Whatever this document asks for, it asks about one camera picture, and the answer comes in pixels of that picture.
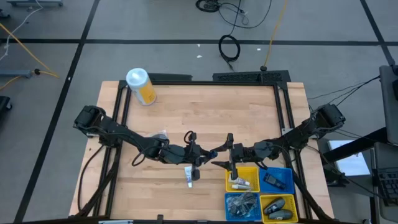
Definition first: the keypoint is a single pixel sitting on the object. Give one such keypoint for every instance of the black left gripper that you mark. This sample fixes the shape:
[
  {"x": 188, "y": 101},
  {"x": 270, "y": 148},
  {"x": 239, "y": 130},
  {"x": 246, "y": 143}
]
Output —
[{"x": 192, "y": 155}]

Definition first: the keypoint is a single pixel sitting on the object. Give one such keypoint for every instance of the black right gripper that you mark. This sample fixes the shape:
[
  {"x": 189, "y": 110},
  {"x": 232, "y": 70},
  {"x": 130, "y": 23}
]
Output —
[{"x": 244, "y": 153}]

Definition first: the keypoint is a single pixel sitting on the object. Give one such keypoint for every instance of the white toothpaste tube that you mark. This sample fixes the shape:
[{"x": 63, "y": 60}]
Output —
[
  {"x": 241, "y": 181},
  {"x": 188, "y": 174}
]

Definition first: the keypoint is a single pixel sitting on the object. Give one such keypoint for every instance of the small white tube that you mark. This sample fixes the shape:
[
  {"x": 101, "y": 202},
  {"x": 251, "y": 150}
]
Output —
[{"x": 241, "y": 187}]

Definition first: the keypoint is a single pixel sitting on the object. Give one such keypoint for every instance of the clear plastic packet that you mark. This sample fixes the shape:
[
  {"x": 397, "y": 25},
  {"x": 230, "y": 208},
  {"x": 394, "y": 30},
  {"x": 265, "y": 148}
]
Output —
[{"x": 159, "y": 134}]

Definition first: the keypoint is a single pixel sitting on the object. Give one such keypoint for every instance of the grey oval case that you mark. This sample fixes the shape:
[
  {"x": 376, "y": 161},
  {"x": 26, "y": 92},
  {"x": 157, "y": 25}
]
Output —
[
  {"x": 281, "y": 214},
  {"x": 274, "y": 205}
]

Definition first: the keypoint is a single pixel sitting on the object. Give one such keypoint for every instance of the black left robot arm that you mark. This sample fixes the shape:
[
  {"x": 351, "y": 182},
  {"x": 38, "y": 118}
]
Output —
[{"x": 124, "y": 133}]

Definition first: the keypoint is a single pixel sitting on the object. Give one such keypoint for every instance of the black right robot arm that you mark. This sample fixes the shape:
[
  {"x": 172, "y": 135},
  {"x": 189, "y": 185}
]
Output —
[{"x": 304, "y": 133}]

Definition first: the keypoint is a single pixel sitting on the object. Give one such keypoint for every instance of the yellow perforated plastic basket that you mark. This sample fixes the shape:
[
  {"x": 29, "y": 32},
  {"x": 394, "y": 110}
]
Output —
[
  {"x": 293, "y": 199},
  {"x": 253, "y": 172}
]

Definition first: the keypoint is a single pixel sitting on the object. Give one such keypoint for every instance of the blue perforated plastic basket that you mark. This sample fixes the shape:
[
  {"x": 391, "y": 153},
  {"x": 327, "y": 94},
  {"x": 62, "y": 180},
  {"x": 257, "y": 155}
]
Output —
[
  {"x": 287, "y": 174},
  {"x": 228, "y": 218}
]

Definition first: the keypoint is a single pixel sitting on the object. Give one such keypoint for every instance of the black perforated plate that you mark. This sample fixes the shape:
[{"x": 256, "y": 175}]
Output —
[{"x": 242, "y": 76}]

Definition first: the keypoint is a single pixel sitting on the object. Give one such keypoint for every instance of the black flat plate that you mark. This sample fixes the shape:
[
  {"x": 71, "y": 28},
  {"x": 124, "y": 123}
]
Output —
[{"x": 174, "y": 77}]

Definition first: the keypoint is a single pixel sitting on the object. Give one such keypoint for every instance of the white yellow wipes canister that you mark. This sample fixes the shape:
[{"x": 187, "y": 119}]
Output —
[{"x": 141, "y": 88}]

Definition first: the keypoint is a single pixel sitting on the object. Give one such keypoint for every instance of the black desk beam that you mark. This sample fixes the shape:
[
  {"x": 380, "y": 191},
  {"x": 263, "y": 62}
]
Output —
[{"x": 357, "y": 146}]

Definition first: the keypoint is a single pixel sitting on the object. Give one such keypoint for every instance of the black laptop keyboard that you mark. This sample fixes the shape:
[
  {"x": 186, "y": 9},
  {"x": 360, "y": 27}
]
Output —
[{"x": 388, "y": 183}]

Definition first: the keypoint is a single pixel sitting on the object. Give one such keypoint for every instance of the grey panel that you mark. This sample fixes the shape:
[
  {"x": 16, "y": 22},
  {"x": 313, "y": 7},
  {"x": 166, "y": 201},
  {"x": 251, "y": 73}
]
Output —
[{"x": 390, "y": 105}]

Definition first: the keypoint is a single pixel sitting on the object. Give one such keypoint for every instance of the grey stand foot bar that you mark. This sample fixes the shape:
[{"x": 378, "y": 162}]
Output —
[
  {"x": 34, "y": 2},
  {"x": 15, "y": 73}
]

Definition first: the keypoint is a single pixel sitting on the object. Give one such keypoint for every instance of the black floor object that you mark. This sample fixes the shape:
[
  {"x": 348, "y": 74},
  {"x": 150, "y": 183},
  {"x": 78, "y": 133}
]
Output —
[{"x": 4, "y": 104}]

